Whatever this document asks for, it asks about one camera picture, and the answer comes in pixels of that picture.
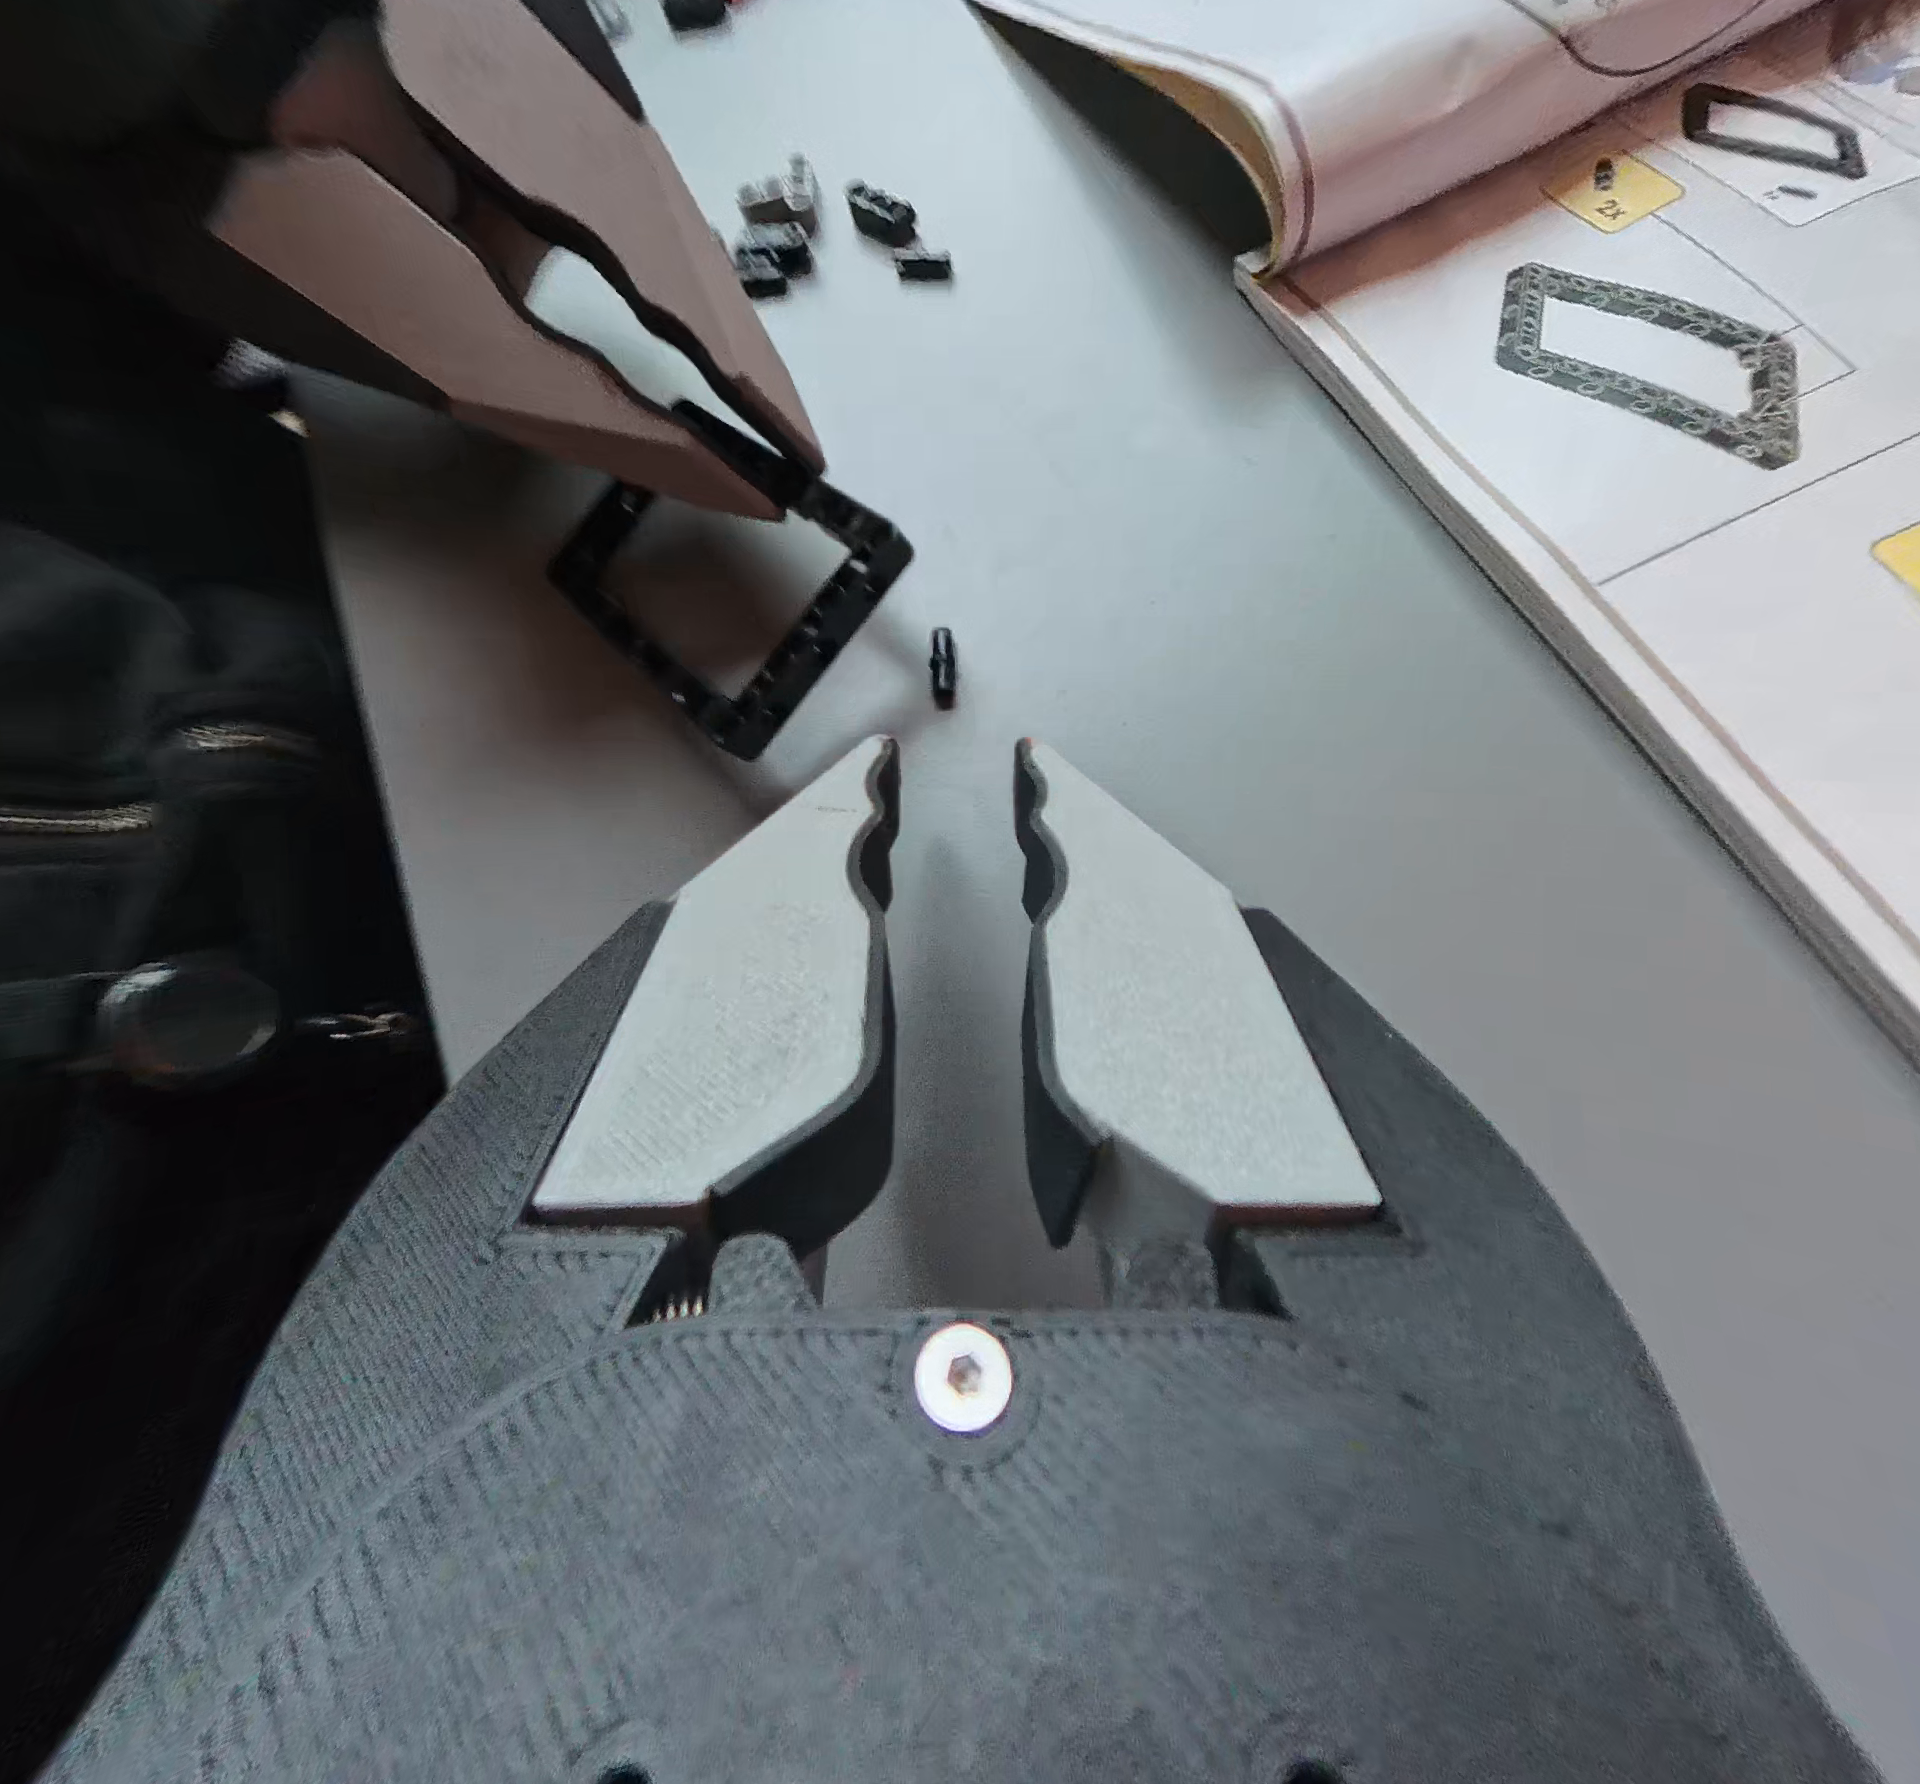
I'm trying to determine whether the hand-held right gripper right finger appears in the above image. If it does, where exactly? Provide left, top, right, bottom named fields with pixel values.
left=1014, top=739, right=1384, bottom=1251

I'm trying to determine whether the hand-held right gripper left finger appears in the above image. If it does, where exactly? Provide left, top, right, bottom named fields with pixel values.
left=530, top=739, right=902, bottom=1257

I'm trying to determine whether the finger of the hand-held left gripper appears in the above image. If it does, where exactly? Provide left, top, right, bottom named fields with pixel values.
left=207, top=146, right=792, bottom=523
left=369, top=0, right=825, bottom=496

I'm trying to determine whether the black rectangular lego frame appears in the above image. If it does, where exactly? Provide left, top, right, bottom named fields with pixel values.
left=546, top=399, right=915, bottom=764

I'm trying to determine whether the grey lego connector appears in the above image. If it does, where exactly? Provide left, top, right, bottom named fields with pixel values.
left=738, top=155, right=825, bottom=234

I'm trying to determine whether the lego instruction booklet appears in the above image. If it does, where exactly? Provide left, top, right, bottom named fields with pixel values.
left=911, top=0, right=1920, bottom=1067

